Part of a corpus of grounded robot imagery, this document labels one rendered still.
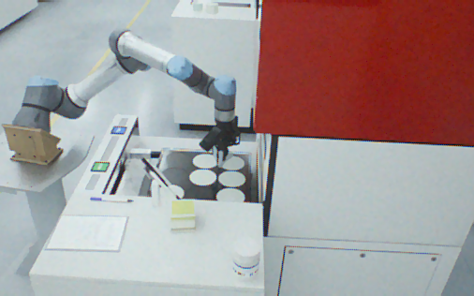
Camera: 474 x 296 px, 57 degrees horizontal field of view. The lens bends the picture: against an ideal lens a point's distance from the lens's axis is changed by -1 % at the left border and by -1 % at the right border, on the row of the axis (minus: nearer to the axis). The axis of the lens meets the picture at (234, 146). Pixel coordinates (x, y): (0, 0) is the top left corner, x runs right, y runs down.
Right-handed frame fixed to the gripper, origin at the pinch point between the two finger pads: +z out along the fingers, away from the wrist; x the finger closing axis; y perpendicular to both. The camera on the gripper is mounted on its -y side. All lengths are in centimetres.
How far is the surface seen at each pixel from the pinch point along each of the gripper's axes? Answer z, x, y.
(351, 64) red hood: -54, -44, 9
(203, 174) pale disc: 1.7, 0.0, -6.9
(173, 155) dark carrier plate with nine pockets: 1.7, 17.9, -8.9
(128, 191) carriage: 3.6, 9.4, -33.4
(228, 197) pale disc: 1.7, -15.9, -7.8
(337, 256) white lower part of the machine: 17, -50, 15
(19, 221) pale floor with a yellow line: 91, 126, -56
